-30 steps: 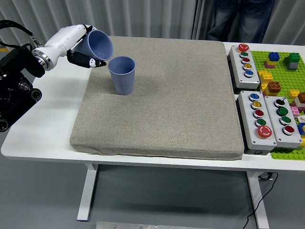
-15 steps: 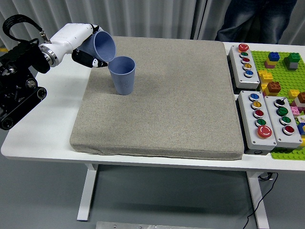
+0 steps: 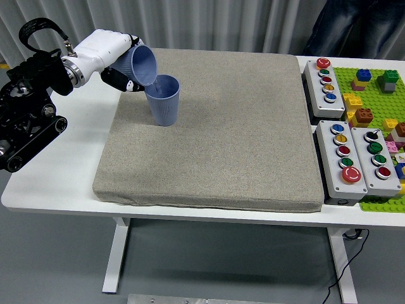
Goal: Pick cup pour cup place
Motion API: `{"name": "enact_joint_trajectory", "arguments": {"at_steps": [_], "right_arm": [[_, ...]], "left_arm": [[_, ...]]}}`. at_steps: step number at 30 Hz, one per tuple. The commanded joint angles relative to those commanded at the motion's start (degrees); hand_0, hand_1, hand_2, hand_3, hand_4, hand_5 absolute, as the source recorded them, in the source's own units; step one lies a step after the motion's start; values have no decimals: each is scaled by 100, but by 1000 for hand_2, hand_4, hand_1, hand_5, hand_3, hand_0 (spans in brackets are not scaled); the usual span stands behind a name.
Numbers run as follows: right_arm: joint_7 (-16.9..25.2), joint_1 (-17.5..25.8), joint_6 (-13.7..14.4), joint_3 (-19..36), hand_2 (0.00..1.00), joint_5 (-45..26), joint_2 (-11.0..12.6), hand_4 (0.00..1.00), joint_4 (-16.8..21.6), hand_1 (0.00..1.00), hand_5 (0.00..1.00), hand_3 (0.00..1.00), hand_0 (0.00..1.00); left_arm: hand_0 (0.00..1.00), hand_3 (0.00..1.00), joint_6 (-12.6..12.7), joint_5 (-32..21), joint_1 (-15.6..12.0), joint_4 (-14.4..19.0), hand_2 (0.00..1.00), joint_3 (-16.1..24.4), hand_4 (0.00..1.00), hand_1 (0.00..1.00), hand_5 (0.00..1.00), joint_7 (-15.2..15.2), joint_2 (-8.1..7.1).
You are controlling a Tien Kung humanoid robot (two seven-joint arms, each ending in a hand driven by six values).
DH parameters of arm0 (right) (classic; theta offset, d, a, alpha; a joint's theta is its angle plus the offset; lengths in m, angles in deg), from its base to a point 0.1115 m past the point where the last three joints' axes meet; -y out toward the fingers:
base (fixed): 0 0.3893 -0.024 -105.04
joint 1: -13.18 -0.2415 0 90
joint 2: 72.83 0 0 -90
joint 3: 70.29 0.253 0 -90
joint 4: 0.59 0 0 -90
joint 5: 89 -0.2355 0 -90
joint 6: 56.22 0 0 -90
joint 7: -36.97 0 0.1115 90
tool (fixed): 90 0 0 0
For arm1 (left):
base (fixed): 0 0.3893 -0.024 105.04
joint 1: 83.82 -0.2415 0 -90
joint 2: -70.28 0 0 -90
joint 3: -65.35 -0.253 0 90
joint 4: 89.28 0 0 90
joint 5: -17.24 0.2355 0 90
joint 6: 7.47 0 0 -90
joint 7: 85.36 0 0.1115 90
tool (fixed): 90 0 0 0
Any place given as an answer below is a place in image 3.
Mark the brown orange brick stack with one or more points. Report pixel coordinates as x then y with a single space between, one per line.
363 115

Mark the pink toy brick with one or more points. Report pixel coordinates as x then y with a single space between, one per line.
390 147

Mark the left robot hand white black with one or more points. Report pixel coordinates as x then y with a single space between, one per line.
101 47

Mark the grey-brown fabric mat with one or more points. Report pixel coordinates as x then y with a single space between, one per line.
237 142

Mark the grey pleated curtain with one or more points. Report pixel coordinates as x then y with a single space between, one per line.
190 22

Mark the grey five-button control box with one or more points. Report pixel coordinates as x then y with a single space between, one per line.
329 109
336 182

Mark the person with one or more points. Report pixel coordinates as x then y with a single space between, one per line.
341 31

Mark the blue ribbed plastic cup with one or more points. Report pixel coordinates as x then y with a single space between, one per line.
166 107
144 63

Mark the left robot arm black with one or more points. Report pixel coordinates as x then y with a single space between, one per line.
53 73

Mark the grey control box black knob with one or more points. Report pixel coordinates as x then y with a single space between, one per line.
383 187

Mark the green grey brick stack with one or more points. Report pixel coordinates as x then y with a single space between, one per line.
389 77

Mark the brown white pink brick stack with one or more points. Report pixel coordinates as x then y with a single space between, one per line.
401 128

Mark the green brick baseplate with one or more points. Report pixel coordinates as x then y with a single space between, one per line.
373 98

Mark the white table leg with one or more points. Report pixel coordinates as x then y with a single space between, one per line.
343 269
114 259

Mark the blue yellow toy brick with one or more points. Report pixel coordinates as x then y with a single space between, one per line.
401 169

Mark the blue yellow pink brick stack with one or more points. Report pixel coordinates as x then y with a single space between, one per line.
363 76

